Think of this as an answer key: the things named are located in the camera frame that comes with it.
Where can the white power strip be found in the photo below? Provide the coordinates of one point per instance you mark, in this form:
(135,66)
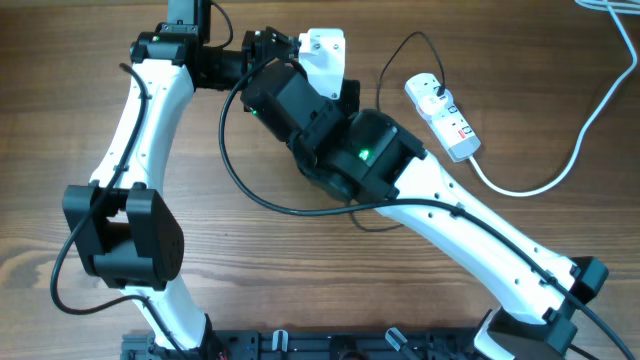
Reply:
(450,127)

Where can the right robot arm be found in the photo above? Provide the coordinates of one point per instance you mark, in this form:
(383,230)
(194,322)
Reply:
(368,161)

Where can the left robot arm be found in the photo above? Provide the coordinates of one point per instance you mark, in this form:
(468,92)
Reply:
(119,223)

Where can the white USB charger plug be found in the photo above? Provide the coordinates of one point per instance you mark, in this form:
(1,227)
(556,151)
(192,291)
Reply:
(431,105)

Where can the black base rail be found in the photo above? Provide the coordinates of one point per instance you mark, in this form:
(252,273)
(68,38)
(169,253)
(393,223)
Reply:
(445,344)

